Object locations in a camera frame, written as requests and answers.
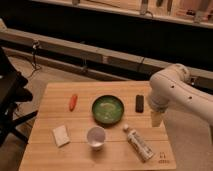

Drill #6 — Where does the green ceramic bowl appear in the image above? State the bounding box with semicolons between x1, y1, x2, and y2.
92;95;124;125

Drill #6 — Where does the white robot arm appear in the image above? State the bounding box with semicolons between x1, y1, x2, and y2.
147;64;213;127

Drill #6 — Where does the black rectangular remote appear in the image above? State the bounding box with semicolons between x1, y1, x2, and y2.
135;95;144;113

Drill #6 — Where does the white plastic bottle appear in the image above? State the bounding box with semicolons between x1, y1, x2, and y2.
123;124;154;162

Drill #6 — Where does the white paper cup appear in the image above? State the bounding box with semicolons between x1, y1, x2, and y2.
86;126;106;150

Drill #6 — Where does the wooden table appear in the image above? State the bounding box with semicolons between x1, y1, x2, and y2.
19;81;176;171

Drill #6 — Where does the orange carrot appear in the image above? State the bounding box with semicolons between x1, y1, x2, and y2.
69;94;78;111

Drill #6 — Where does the black chair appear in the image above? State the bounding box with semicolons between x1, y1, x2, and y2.
0;46;37;147

